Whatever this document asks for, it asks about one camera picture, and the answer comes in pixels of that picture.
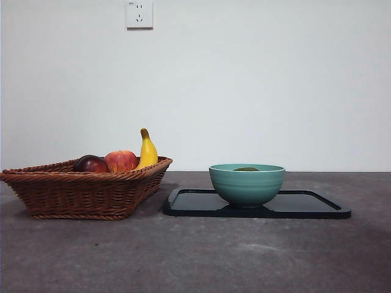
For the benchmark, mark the yellow banana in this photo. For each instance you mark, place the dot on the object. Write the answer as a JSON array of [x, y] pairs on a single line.
[[148, 152]]

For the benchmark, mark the red apple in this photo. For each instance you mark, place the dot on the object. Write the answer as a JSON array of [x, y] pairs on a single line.
[[120, 160]]

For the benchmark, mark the black rectangular tray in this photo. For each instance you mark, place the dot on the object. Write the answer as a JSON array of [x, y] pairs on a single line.
[[195, 204]]

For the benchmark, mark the brown wicker basket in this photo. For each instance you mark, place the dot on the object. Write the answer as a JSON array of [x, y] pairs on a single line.
[[79, 195]]

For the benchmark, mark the green avocado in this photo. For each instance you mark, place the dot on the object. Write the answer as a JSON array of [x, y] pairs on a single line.
[[245, 169]]

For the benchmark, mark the white wall socket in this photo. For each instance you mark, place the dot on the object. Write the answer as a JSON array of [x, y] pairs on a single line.
[[140, 15]]

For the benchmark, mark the teal ceramic bowl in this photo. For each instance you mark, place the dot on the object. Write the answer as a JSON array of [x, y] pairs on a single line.
[[247, 189]]

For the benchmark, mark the dark red plum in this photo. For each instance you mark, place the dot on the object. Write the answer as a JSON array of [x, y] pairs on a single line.
[[90, 164]]

